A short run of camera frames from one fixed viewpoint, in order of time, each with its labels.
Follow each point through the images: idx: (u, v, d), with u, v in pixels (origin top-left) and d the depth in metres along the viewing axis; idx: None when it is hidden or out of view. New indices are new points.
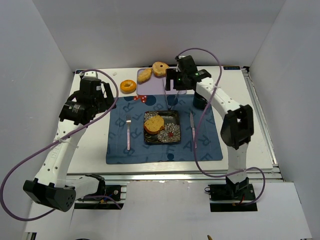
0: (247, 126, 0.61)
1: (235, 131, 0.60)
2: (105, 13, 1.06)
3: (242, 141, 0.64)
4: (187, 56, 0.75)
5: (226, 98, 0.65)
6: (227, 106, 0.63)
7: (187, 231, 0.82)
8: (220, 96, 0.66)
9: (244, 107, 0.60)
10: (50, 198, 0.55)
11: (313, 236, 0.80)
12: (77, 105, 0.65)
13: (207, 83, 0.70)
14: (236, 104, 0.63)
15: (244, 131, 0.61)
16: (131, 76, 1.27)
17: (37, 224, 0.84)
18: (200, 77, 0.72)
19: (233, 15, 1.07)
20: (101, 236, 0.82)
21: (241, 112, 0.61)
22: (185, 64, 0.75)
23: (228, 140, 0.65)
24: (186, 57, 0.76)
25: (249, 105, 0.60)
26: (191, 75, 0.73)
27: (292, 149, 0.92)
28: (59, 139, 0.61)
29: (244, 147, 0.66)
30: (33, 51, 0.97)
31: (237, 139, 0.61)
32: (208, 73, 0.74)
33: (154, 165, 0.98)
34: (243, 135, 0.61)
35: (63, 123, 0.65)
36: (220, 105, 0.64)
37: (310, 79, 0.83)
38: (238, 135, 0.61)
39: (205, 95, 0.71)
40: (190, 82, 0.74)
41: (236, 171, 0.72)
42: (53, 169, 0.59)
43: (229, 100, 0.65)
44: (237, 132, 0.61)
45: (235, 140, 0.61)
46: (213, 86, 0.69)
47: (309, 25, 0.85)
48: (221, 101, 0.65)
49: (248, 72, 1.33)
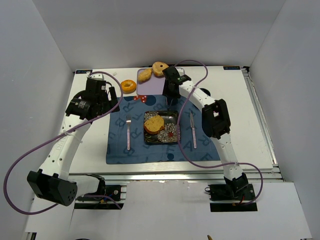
0: (223, 118, 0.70)
1: (213, 122, 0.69)
2: (105, 14, 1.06)
3: (223, 131, 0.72)
4: (170, 66, 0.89)
5: (203, 95, 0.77)
6: (204, 102, 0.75)
7: (187, 232, 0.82)
8: (197, 94, 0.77)
9: (218, 101, 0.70)
10: (54, 188, 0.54)
11: (313, 236, 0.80)
12: (83, 102, 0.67)
13: (187, 85, 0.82)
14: (211, 100, 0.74)
15: (223, 123, 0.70)
16: (131, 77, 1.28)
17: (37, 224, 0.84)
18: (181, 81, 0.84)
19: (232, 15, 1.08)
20: (101, 236, 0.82)
21: (217, 106, 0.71)
22: (169, 72, 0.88)
23: (207, 132, 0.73)
24: (170, 66, 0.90)
25: (222, 99, 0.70)
26: (174, 80, 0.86)
27: (292, 148, 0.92)
28: (65, 132, 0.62)
29: (226, 137, 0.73)
30: (34, 52, 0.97)
31: (216, 130, 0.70)
32: (188, 76, 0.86)
33: (154, 165, 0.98)
34: (221, 126, 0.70)
35: (68, 118, 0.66)
36: (198, 102, 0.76)
37: (309, 79, 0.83)
38: (217, 126, 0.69)
39: (186, 95, 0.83)
40: (174, 86, 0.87)
41: (227, 163, 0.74)
42: (58, 161, 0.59)
43: (206, 97, 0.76)
44: (214, 123, 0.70)
45: (214, 130, 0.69)
46: (192, 86, 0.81)
47: (309, 25, 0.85)
48: (198, 98, 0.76)
49: (248, 72, 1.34)
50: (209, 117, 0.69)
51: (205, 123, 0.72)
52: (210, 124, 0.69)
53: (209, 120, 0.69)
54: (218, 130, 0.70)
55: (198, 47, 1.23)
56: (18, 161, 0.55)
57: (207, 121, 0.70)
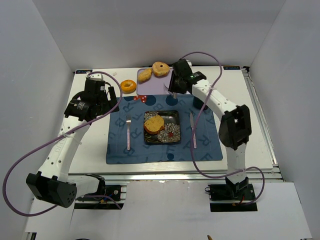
0: (245, 126, 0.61)
1: (234, 131, 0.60)
2: (105, 14, 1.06)
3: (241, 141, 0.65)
4: (181, 59, 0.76)
5: (222, 99, 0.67)
6: (224, 108, 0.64)
7: (187, 232, 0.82)
8: (216, 98, 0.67)
9: (240, 107, 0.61)
10: (53, 190, 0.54)
11: (313, 236, 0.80)
12: (82, 103, 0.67)
13: (203, 85, 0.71)
14: (232, 104, 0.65)
15: (244, 132, 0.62)
16: (131, 77, 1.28)
17: (37, 224, 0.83)
18: (196, 79, 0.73)
19: (232, 15, 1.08)
20: (101, 236, 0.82)
21: (238, 112, 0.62)
22: (179, 67, 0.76)
23: (226, 142, 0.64)
24: (180, 60, 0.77)
25: (245, 105, 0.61)
26: (187, 77, 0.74)
27: (292, 149, 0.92)
28: (63, 134, 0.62)
29: (242, 147, 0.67)
30: (33, 52, 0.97)
31: (235, 140, 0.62)
32: (203, 74, 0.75)
33: (154, 165, 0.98)
34: (242, 135, 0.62)
35: (67, 120, 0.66)
36: (217, 107, 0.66)
37: (310, 79, 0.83)
38: (237, 136, 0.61)
39: (201, 96, 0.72)
40: (185, 84, 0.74)
41: (235, 171, 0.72)
42: (57, 163, 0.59)
43: (226, 101, 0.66)
44: (236, 132, 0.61)
45: (233, 140, 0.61)
46: (208, 87, 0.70)
47: (309, 25, 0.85)
48: (217, 102, 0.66)
49: (248, 72, 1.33)
50: (230, 125, 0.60)
51: (223, 130, 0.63)
52: (231, 134, 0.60)
53: (230, 129, 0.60)
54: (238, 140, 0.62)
55: (198, 47, 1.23)
56: (15, 164, 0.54)
57: (227, 130, 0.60)
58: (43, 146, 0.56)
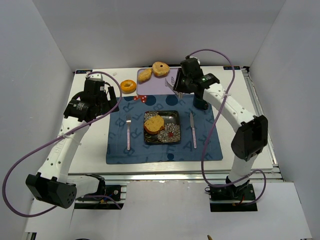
0: (261, 138, 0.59)
1: (250, 142, 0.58)
2: (105, 14, 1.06)
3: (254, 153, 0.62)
4: (192, 58, 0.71)
5: (238, 107, 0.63)
6: (240, 118, 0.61)
7: (187, 231, 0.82)
8: (231, 107, 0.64)
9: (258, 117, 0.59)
10: (53, 192, 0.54)
11: (313, 236, 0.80)
12: (82, 104, 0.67)
13: (216, 90, 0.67)
14: (249, 113, 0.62)
15: (259, 144, 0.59)
16: (131, 77, 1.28)
17: (37, 224, 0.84)
18: (207, 83, 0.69)
19: (232, 15, 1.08)
20: (101, 236, 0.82)
21: (254, 122, 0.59)
22: (190, 68, 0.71)
23: (239, 153, 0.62)
24: (191, 59, 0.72)
25: (263, 116, 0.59)
26: (198, 80, 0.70)
27: (292, 149, 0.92)
28: (63, 135, 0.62)
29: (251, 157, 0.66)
30: (33, 51, 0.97)
31: (250, 152, 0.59)
32: (215, 77, 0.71)
33: (154, 165, 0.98)
34: (257, 146, 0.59)
35: (67, 120, 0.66)
36: (232, 116, 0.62)
37: (310, 79, 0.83)
38: (252, 148, 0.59)
39: (214, 102, 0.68)
40: (196, 87, 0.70)
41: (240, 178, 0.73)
42: (56, 164, 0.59)
43: (242, 110, 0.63)
44: (251, 145, 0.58)
45: (249, 152, 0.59)
46: (222, 93, 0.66)
47: (309, 25, 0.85)
48: (232, 111, 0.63)
49: (248, 72, 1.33)
50: (246, 137, 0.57)
51: (238, 142, 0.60)
52: (246, 146, 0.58)
53: (247, 141, 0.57)
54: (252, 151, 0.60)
55: (198, 47, 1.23)
56: (15, 165, 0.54)
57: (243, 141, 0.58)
58: (42, 147, 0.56)
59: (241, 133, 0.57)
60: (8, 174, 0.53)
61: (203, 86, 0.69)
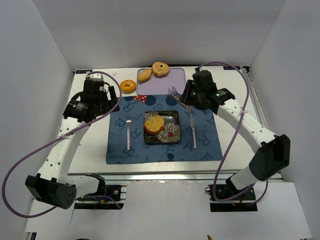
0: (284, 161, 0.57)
1: (271, 164, 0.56)
2: (105, 14, 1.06)
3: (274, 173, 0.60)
4: (206, 73, 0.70)
5: (256, 126, 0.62)
6: (259, 137, 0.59)
7: (187, 231, 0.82)
8: (249, 125, 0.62)
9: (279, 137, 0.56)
10: (52, 193, 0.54)
11: (313, 236, 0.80)
12: (81, 104, 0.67)
13: (231, 106, 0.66)
14: (269, 132, 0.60)
15: (279, 166, 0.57)
16: (131, 76, 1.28)
17: (37, 224, 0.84)
18: (222, 99, 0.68)
19: (232, 15, 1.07)
20: (101, 236, 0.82)
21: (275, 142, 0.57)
22: (204, 83, 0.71)
23: (258, 175, 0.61)
24: (205, 73, 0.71)
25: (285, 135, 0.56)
26: (213, 97, 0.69)
27: (292, 149, 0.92)
28: (63, 136, 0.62)
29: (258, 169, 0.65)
30: (33, 51, 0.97)
31: (270, 173, 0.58)
32: (230, 93, 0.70)
33: (154, 165, 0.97)
34: (277, 168, 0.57)
35: (66, 121, 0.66)
36: (251, 135, 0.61)
37: (310, 79, 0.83)
38: (272, 169, 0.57)
39: (229, 118, 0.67)
40: (210, 103, 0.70)
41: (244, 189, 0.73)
42: (56, 165, 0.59)
43: (261, 129, 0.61)
44: (271, 166, 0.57)
45: (268, 173, 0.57)
46: (239, 110, 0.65)
47: (309, 25, 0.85)
48: (251, 130, 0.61)
49: (248, 72, 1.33)
50: (266, 159, 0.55)
51: (258, 163, 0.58)
52: (266, 168, 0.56)
53: (267, 162, 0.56)
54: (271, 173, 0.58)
55: (198, 47, 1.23)
56: (15, 166, 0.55)
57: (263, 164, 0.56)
58: (42, 148, 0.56)
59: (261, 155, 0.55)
60: (7, 175, 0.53)
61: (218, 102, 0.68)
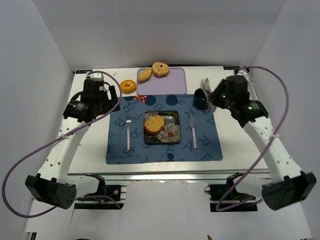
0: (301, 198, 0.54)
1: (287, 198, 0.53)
2: (105, 14, 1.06)
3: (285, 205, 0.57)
4: (241, 81, 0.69)
5: (284, 156, 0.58)
6: (283, 169, 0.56)
7: (187, 231, 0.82)
8: (276, 152, 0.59)
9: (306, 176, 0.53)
10: (52, 193, 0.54)
11: (313, 237, 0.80)
12: (81, 104, 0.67)
13: (262, 126, 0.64)
14: (296, 166, 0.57)
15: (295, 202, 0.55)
16: (131, 76, 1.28)
17: (37, 224, 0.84)
18: (254, 114, 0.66)
19: (232, 15, 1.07)
20: (101, 236, 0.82)
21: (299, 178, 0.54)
22: (237, 91, 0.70)
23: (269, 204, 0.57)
24: (240, 81, 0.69)
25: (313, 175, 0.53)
26: (244, 109, 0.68)
27: (292, 149, 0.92)
28: (63, 136, 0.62)
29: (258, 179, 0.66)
30: (33, 51, 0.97)
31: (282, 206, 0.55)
32: (264, 108, 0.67)
33: (154, 165, 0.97)
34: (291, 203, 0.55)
35: (66, 121, 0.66)
36: (275, 165, 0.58)
37: (310, 79, 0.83)
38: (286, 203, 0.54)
39: (256, 137, 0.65)
40: (238, 114, 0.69)
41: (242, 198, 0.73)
42: (56, 165, 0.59)
43: (287, 161, 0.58)
44: (287, 201, 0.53)
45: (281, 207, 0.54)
46: (270, 133, 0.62)
47: (310, 25, 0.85)
48: (276, 159, 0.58)
49: (248, 72, 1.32)
50: (285, 197, 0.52)
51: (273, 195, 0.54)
52: (281, 201, 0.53)
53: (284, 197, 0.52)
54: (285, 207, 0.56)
55: (198, 47, 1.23)
56: (15, 166, 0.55)
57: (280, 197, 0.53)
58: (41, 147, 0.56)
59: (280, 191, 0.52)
60: (7, 175, 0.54)
61: (248, 116, 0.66)
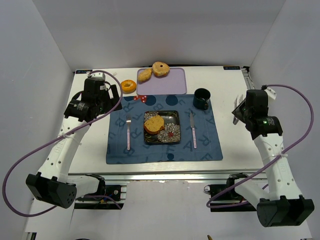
0: (295, 220, 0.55)
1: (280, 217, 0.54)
2: (105, 13, 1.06)
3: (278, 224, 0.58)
4: (261, 94, 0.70)
5: (286, 177, 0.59)
6: (282, 189, 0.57)
7: (187, 231, 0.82)
8: (279, 171, 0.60)
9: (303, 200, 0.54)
10: (53, 192, 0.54)
11: (313, 236, 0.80)
12: (82, 104, 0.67)
13: (272, 143, 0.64)
14: (296, 189, 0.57)
15: (288, 223, 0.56)
16: (131, 76, 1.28)
17: (37, 224, 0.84)
18: (267, 128, 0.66)
19: (232, 15, 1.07)
20: (101, 236, 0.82)
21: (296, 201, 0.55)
22: (256, 104, 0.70)
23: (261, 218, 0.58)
24: (260, 95, 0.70)
25: (311, 202, 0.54)
26: (258, 121, 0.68)
27: (292, 149, 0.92)
28: (63, 135, 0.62)
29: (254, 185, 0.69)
30: (34, 51, 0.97)
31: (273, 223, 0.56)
32: (280, 125, 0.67)
33: (154, 165, 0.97)
34: (285, 222, 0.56)
35: (67, 120, 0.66)
36: (275, 183, 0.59)
37: (310, 79, 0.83)
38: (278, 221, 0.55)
39: (264, 152, 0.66)
40: (252, 126, 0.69)
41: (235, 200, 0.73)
42: (56, 164, 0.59)
43: (289, 182, 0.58)
44: (279, 219, 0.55)
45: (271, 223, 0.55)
46: (279, 150, 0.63)
47: (310, 25, 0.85)
48: (277, 177, 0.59)
49: (248, 72, 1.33)
50: (278, 215, 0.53)
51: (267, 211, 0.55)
52: (273, 218, 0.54)
53: (278, 215, 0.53)
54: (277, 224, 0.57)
55: (198, 47, 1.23)
56: (15, 166, 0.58)
57: (273, 214, 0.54)
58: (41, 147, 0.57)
59: (275, 210, 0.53)
60: (7, 175, 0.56)
61: (261, 130, 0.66)
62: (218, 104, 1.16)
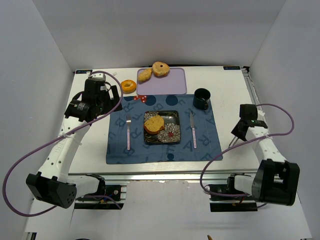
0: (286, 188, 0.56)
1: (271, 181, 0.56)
2: (105, 14, 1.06)
3: (274, 201, 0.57)
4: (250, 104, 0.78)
5: (272, 148, 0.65)
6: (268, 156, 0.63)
7: (187, 231, 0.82)
8: (264, 144, 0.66)
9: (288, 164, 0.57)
10: (53, 192, 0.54)
11: (313, 236, 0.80)
12: (82, 104, 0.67)
13: (258, 130, 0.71)
14: (281, 157, 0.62)
15: (281, 193, 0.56)
16: (131, 76, 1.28)
17: (37, 224, 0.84)
18: (254, 123, 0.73)
19: (232, 15, 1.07)
20: (101, 236, 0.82)
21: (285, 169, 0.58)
22: (245, 111, 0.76)
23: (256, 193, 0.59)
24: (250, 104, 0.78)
25: (296, 166, 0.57)
26: (247, 120, 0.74)
27: (292, 149, 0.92)
28: (64, 135, 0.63)
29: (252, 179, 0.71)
30: (34, 52, 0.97)
31: (267, 194, 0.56)
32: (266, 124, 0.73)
33: (154, 165, 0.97)
34: (276, 193, 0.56)
35: (67, 120, 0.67)
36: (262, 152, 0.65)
37: (310, 79, 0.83)
38: (271, 190, 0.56)
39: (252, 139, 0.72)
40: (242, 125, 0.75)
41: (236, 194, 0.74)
42: (57, 164, 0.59)
43: (274, 152, 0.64)
44: (270, 184, 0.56)
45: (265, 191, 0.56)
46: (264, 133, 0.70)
47: (310, 25, 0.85)
48: (264, 149, 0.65)
49: (248, 72, 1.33)
50: (267, 176, 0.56)
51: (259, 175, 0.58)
52: (265, 182, 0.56)
53: (267, 177, 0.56)
54: (271, 197, 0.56)
55: (198, 47, 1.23)
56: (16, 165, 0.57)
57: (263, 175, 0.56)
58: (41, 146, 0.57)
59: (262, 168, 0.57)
60: (8, 175, 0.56)
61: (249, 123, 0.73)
62: (218, 104, 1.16)
